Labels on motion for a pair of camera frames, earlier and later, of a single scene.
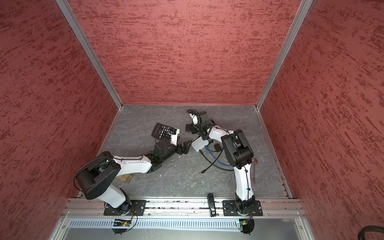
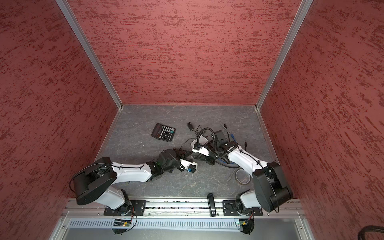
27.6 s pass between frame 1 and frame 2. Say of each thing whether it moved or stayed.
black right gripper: moved
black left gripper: moved
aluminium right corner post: stayed
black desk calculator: stayed
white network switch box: stayed
